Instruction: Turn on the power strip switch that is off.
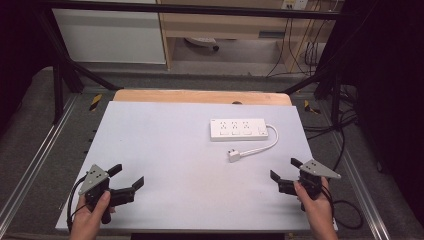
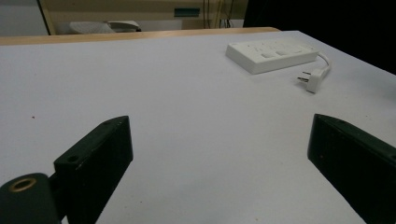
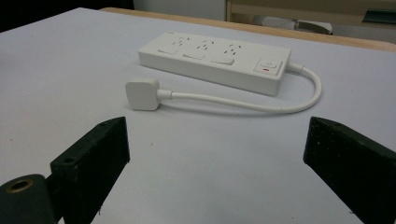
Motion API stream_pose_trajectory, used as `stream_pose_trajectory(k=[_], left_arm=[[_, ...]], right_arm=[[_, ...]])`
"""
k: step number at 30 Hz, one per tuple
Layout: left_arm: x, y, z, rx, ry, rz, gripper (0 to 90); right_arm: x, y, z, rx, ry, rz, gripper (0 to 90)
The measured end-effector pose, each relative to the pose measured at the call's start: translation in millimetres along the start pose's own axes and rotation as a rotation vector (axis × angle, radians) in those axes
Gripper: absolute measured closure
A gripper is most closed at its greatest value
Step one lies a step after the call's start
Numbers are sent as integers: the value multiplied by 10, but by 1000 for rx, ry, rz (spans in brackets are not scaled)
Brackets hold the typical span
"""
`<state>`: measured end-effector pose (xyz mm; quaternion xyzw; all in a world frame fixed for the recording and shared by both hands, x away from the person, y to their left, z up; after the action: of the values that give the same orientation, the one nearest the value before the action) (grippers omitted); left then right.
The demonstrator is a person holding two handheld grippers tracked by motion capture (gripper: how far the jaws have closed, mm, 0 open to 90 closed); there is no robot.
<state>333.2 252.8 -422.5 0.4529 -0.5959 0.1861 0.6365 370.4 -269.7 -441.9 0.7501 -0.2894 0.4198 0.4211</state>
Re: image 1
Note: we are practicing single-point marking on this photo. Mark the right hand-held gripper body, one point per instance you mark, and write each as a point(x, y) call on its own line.
point(313, 181)

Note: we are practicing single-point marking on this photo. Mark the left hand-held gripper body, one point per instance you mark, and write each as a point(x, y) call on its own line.
point(96, 181)

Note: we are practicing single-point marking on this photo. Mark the person's right hand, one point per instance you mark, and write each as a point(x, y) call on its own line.
point(318, 216)

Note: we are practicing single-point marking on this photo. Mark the person's left hand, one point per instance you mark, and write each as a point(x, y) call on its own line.
point(86, 220)

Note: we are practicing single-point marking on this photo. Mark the white plug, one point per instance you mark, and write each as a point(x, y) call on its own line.
point(234, 155)

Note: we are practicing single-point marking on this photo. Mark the white power strip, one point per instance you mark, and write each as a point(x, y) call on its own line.
point(238, 129)

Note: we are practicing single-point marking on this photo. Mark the wooden board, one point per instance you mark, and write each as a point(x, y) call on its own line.
point(200, 96)

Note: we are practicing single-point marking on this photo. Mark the dark curtain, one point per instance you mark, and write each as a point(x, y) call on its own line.
point(390, 83)
point(16, 50)

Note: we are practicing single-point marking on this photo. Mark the white cabinet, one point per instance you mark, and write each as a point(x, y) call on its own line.
point(110, 36)

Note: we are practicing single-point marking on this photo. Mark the white chair base with caster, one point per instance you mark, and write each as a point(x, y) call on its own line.
point(201, 41)

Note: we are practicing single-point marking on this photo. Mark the wooden desk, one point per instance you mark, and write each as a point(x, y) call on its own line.
point(226, 25)

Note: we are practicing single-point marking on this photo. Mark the aluminium rail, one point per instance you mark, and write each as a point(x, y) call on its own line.
point(36, 156)
point(363, 186)

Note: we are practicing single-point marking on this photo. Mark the white wall socket strip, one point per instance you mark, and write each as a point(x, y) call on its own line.
point(295, 4)

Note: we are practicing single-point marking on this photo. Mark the black metal frame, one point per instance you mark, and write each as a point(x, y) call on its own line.
point(186, 8)

